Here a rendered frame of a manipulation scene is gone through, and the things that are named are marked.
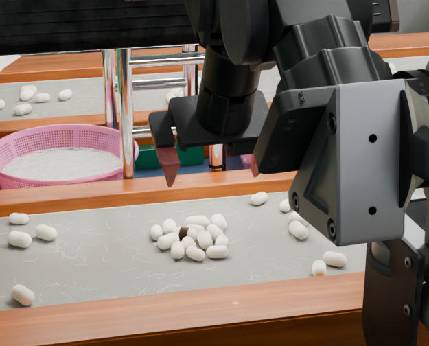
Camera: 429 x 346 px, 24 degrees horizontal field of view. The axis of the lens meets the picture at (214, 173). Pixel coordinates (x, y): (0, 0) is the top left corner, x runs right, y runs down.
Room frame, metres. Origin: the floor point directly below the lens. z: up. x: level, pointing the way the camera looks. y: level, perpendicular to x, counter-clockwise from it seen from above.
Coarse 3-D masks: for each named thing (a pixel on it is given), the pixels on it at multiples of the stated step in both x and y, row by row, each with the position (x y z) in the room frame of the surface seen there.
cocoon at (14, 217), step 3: (12, 213) 1.40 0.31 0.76; (15, 213) 1.40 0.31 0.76; (9, 216) 1.40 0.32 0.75; (12, 216) 1.39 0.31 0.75; (15, 216) 1.39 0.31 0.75; (18, 216) 1.39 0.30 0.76; (21, 216) 1.39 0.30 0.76; (24, 216) 1.39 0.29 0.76; (27, 216) 1.40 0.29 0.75; (9, 219) 1.39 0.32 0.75; (12, 219) 1.39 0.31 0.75; (15, 219) 1.39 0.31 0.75; (18, 219) 1.39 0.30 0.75; (21, 219) 1.39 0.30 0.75; (24, 219) 1.39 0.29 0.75; (27, 219) 1.39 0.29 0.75; (12, 222) 1.39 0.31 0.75; (15, 222) 1.39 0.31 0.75; (18, 222) 1.39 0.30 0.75; (21, 222) 1.39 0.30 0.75; (24, 222) 1.39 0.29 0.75
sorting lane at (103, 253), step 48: (0, 240) 1.34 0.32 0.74; (96, 240) 1.34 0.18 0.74; (144, 240) 1.34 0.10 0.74; (240, 240) 1.34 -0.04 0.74; (288, 240) 1.34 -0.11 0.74; (0, 288) 1.20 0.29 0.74; (48, 288) 1.20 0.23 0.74; (96, 288) 1.20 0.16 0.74; (144, 288) 1.20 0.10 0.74; (192, 288) 1.20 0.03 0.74
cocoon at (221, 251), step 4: (208, 248) 1.29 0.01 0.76; (212, 248) 1.28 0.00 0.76; (216, 248) 1.28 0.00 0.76; (220, 248) 1.28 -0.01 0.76; (224, 248) 1.28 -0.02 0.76; (208, 252) 1.28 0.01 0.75; (212, 252) 1.28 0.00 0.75; (216, 252) 1.28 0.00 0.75; (220, 252) 1.28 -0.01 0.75; (224, 252) 1.28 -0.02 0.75; (228, 252) 1.28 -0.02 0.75; (208, 256) 1.28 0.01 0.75; (212, 256) 1.28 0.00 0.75; (216, 256) 1.28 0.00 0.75; (220, 256) 1.28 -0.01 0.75; (224, 256) 1.28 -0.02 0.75
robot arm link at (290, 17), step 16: (272, 0) 0.73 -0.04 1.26; (288, 0) 0.72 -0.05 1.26; (304, 0) 0.72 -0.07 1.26; (320, 0) 0.73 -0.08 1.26; (336, 0) 0.73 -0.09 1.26; (272, 16) 0.73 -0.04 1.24; (288, 16) 0.71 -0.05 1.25; (304, 16) 0.71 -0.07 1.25; (320, 16) 0.71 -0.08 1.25; (272, 32) 0.72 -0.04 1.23; (272, 48) 0.72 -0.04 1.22; (256, 64) 0.76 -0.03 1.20; (272, 64) 0.76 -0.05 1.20
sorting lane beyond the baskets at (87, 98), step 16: (400, 64) 2.23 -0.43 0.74; (416, 64) 2.23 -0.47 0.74; (48, 80) 2.11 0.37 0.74; (64, 80) 2.11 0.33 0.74; (80, 80) 2.11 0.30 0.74; (96, 80) 2.11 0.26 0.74; (272, 80) 2.11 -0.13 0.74; (0, 96) 2.00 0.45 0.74; (16, 96) 2.00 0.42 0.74; (80, 96) 2.00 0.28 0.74; (96, 96) 2.00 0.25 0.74; (144, 96) 2.00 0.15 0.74; (160, 96) 2.00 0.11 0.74; (272, 96) 2.00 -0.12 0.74; (0, 112) 1.91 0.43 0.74; (32, 112) 1.91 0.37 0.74; (48, 112) 1.91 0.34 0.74; (64, 112) 1.91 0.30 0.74; (80, 112) 1.91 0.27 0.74; (96, 112) 1.91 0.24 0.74
